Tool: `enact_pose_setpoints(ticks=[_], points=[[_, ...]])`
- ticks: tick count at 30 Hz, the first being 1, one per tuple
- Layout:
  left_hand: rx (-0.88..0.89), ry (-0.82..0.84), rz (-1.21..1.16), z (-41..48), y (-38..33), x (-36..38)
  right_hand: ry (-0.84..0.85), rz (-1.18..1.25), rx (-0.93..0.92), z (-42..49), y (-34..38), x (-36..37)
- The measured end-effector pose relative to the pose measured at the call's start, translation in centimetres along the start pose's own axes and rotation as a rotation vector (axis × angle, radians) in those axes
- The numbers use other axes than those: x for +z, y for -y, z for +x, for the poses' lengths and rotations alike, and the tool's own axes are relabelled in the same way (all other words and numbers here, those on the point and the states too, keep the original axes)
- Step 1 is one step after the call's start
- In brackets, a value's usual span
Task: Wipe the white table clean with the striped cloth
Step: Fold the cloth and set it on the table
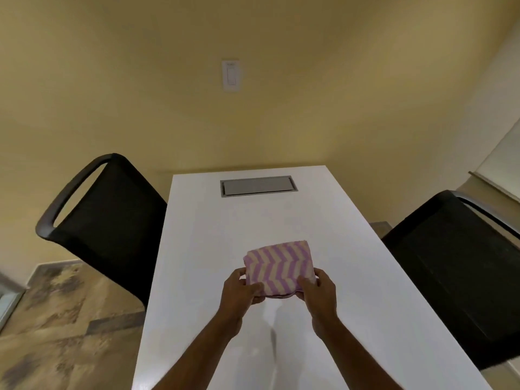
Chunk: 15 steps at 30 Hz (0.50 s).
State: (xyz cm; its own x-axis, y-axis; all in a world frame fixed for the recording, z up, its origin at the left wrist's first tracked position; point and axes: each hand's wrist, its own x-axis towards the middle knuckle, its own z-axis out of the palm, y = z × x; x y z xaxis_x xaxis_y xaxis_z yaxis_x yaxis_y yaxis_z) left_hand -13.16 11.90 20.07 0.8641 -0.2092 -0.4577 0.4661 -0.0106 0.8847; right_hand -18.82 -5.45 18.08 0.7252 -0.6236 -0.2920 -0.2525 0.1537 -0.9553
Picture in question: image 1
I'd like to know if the person's left hand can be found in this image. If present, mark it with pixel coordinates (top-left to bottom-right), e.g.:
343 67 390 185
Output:
219 267 266 324

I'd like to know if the person's right hand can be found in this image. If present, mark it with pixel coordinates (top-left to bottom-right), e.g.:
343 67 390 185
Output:
297 268 339 328

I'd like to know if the pink striped cloth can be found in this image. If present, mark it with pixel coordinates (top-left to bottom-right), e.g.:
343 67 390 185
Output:
243 240 318 300

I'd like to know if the person's right forearm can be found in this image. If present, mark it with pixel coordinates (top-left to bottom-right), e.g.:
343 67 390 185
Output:
312 316 407 390

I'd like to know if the person's left forearm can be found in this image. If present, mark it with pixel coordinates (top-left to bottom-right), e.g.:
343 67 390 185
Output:
152 309 243 390

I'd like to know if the white table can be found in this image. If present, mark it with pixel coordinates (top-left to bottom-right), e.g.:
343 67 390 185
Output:
131 165 494 390

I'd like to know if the black mesh office chair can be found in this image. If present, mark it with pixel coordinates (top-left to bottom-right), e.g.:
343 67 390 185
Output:
35 153 168 309
381 190 520 371

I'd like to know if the grey table cable hatch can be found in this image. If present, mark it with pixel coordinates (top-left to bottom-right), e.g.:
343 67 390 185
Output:
220 175 298 198

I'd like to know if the white wall light switch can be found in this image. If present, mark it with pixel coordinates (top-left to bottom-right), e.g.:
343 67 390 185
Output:
222 59 240 93

